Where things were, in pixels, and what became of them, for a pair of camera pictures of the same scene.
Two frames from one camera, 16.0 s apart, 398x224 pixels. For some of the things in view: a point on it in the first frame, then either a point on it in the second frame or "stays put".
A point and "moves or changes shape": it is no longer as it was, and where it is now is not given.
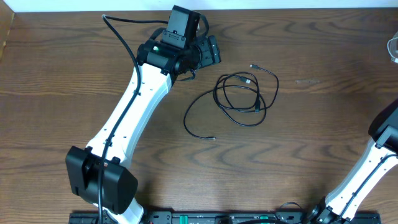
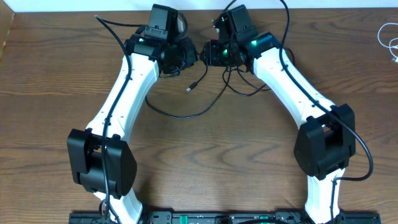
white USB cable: [393, 59] moves or changes shape
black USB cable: [247, 81] to [238, 92]
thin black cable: [212, 90] to [199, 113]
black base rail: [219, 218] stays put
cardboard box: [7, 15] stays put
